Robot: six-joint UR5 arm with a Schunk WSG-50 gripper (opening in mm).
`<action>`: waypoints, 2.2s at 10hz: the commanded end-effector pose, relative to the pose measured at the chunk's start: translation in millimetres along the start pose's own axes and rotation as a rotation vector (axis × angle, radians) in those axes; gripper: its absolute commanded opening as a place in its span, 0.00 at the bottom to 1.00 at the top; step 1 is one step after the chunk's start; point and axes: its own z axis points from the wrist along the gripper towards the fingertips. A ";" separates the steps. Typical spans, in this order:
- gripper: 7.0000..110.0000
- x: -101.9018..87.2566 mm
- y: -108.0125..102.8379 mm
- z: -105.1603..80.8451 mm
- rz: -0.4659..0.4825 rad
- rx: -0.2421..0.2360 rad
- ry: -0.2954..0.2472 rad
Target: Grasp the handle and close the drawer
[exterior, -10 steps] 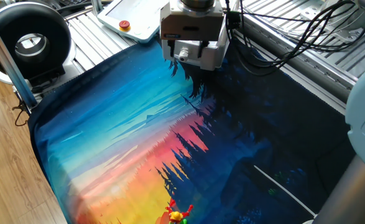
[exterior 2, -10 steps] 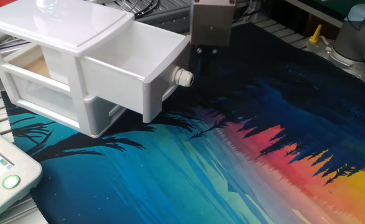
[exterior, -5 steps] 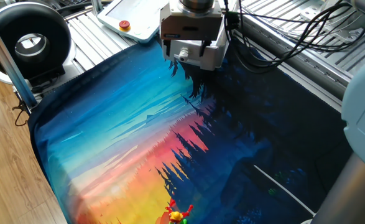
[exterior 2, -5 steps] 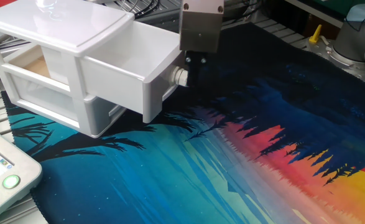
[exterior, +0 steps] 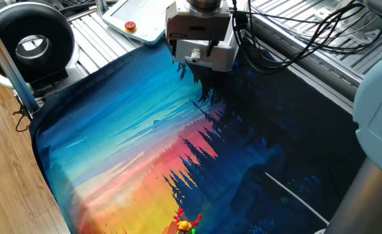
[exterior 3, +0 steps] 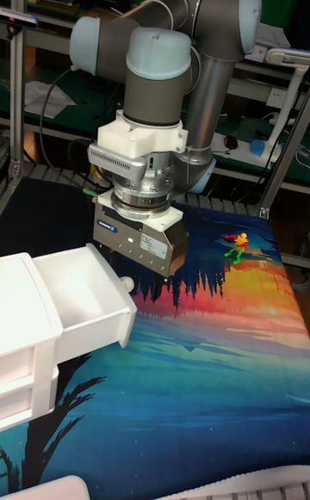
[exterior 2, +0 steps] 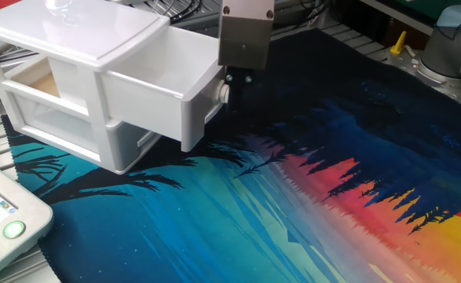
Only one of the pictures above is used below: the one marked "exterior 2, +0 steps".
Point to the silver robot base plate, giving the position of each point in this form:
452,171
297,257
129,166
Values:
456,96

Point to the yellow plastic cone piece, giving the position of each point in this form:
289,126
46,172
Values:
399,42

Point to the white closed drawer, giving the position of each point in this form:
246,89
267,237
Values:
130,145

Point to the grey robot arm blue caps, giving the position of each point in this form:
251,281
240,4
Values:
446,51

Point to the silver box gripper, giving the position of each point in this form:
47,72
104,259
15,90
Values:
246,39

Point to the white teach pendant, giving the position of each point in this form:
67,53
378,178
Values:
2,236

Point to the white plastic drawer cabinet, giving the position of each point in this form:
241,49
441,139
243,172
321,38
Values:
77,31

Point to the colourful landscape print cloth mat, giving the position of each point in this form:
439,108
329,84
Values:
253,216

